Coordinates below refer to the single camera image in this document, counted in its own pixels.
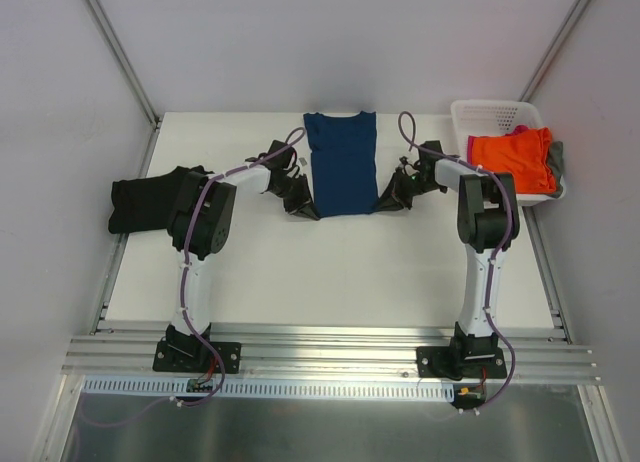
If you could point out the white plastic basket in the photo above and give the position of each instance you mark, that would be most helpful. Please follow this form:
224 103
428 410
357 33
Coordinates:
494 118

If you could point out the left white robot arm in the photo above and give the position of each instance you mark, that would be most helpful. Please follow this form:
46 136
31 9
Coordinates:
200 224

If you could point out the blue t shirt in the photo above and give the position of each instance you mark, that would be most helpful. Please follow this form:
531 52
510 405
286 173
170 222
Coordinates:
343 162

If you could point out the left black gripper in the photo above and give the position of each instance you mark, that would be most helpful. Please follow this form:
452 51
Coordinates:
293 190

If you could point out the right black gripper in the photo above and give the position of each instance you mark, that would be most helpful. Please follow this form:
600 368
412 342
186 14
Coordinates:
403 186

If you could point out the orange t shirt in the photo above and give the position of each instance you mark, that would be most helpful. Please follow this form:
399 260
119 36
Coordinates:
522 153

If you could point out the white slotted cable duct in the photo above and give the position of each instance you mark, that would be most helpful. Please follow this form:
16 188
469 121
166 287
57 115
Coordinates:
272 389

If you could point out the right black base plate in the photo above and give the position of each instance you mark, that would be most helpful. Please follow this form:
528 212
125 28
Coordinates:
440 362

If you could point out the grey t shirt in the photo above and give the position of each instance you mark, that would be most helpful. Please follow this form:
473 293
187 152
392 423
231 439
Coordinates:
555 162

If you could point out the aluminium mounting rail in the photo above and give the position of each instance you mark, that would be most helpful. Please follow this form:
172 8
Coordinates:
330 353

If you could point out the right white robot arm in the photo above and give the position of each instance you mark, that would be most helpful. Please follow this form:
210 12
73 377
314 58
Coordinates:
487 223

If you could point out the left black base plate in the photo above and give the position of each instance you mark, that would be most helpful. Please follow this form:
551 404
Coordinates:
170 360

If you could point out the folded black t shirt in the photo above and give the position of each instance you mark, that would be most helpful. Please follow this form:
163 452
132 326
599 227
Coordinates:
145 204

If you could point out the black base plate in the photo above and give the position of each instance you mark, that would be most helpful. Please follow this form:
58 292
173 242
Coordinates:
440 362
170 360

